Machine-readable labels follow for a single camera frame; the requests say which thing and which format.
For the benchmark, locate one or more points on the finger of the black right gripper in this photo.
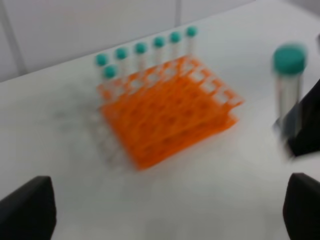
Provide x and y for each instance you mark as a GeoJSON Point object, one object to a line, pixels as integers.
{"type": "Point", "coordinates": [307, 141]}

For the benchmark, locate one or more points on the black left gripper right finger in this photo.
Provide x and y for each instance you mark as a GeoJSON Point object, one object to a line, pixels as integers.
{"type": "Point", "coordinates": [301, 208]}

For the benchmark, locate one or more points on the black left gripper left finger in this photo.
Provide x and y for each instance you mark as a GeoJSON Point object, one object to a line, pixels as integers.
{"type": "Point", "coordinates": [30, 212]}

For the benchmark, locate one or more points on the green-capped test tube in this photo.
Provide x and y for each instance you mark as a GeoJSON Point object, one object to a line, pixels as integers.
{"type": "Point", "coordinates": [288, 64]}

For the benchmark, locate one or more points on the orange test tube rack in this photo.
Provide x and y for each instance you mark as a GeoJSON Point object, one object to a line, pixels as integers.
{"type": "Point", "coordinates": [156, 121]}

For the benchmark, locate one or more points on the second row left tube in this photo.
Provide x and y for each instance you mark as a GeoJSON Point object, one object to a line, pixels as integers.
{"type": "Point", "coordinates": [109, 73]}

